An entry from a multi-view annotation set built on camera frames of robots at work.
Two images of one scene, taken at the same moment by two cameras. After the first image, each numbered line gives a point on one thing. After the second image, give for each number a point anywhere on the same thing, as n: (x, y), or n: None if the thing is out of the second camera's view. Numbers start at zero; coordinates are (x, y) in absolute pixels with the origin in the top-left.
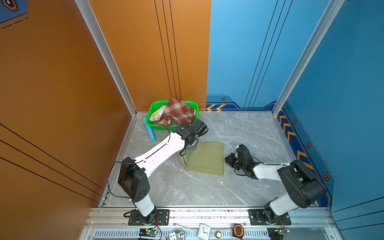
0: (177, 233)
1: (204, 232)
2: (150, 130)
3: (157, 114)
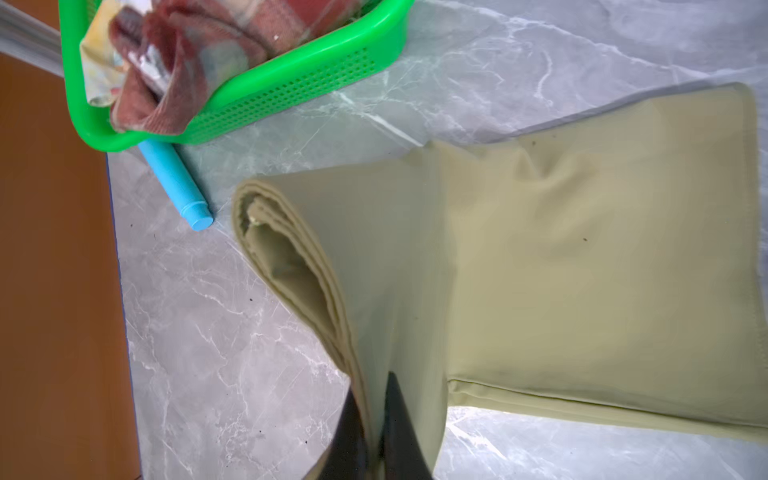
0: None
1: None
2: (180, 183)
3: (103, 60)
